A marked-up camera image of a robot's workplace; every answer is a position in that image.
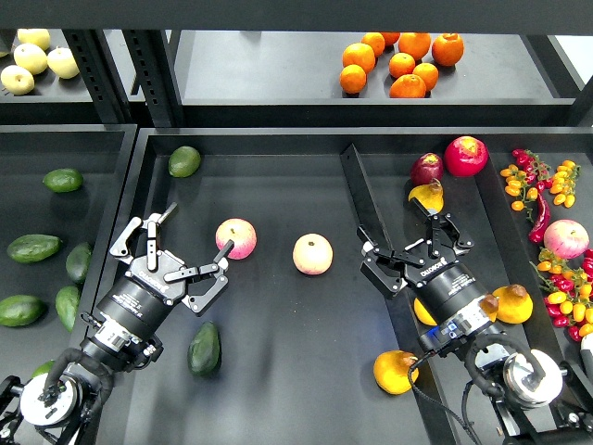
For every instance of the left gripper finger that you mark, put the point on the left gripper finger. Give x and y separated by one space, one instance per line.
151 226
216 270

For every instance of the cherry tomato bunch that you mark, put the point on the cherry tomato bunch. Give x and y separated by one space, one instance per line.
567 292
529 177

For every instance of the yellow pear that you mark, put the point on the yellow pear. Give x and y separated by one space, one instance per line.
422 314
510 304
390 370
430 195

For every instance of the light green avocado bottom left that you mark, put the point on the light green avocado bottom left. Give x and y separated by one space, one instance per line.
43 369

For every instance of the bright red apple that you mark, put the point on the bright red apple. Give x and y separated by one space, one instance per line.
465 156

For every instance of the upper cherry tomato bunch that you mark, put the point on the upper cherry tomato bunch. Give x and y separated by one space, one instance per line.
529 177

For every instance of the upright avocado left tray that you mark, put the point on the upright avocado left tray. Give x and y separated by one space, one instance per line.
78 262

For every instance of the pale pear front left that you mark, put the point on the pale pear front left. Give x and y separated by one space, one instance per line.
17 80

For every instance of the dark avocado left tray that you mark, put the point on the dark avocado left tray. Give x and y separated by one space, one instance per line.
33 248

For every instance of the avocado lower left edge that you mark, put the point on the avocado lower left edge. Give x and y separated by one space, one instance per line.
21 310

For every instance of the pale pear middle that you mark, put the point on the pale pear middle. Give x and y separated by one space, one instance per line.
31 57

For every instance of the black centre tray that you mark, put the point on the black centre tray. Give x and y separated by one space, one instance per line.
297 350

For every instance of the green avocado upper left tray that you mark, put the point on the green avocado upper left tray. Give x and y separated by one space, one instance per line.
63 180

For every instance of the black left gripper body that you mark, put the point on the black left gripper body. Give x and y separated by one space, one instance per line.
141 300

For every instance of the black tray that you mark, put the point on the black tray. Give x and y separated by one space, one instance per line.
102 155
297 350

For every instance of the pale yellow pink apple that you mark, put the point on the pale yellow pink apple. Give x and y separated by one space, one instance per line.
312 254

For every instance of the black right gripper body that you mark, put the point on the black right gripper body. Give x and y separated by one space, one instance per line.
445 289

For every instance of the pink apple right side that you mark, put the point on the pink apple right side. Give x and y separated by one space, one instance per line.
566 239

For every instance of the orange pile on shelf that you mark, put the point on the orange pile on shelf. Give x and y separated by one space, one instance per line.
414 68

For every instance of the dark green avocado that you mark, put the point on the dark green avocado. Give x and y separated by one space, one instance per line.
204 351

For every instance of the pale pear right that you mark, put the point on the pale pear right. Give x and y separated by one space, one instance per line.
62 62

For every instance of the dark red apple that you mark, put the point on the dark red apple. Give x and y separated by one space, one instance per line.
426 168

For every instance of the red chili pepper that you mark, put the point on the red chili pepper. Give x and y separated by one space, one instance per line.
541 222

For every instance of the light green avocado top corner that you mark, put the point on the light green avocado top corner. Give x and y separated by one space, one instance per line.
184 161

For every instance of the lower cherry tomato bunch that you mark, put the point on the lower cherry tomato bunch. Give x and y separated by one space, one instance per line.
567 292

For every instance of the black tray divider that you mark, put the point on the black tray divider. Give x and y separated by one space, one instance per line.
438 424

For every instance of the pink red apple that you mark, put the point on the pink red apple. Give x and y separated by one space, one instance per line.
243 235

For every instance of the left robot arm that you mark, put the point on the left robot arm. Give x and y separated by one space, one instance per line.
63 402

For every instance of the pale pear top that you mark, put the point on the pale pear top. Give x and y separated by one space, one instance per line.
38 37

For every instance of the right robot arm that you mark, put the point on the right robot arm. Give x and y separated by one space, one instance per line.
535 399

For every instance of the pale pear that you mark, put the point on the pale pear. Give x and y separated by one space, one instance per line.
31 57
62 62
38 37
17 80

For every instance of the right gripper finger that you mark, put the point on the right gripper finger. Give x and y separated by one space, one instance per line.
384 267
443 231

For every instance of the black shelf upright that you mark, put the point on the black shelf upright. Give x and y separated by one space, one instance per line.
154 66

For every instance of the black left tray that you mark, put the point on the black left tray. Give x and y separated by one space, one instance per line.
102 155

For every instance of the avocado beside tray wall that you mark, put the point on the avocado beside tray wall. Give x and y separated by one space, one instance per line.
67 301

